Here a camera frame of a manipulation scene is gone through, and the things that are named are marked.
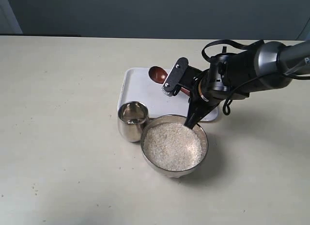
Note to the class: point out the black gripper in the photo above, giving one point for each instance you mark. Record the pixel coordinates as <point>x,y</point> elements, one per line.
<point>208,92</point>

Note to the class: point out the brown wooden spoon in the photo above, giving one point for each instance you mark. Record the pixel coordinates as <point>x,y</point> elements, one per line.
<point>158,75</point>

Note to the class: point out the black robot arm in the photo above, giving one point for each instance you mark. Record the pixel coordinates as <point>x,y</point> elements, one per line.
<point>237,70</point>

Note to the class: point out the white uncooked rice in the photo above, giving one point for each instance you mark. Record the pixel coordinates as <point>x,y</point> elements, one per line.
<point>172,147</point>

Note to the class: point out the large steel rice bowl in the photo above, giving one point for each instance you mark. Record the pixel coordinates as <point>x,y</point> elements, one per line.
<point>198,130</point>

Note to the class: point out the small steel cup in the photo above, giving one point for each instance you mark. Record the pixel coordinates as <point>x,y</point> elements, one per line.
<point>133,117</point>

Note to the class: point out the white plastic tray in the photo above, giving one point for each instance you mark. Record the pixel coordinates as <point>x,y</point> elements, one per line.
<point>137,86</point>

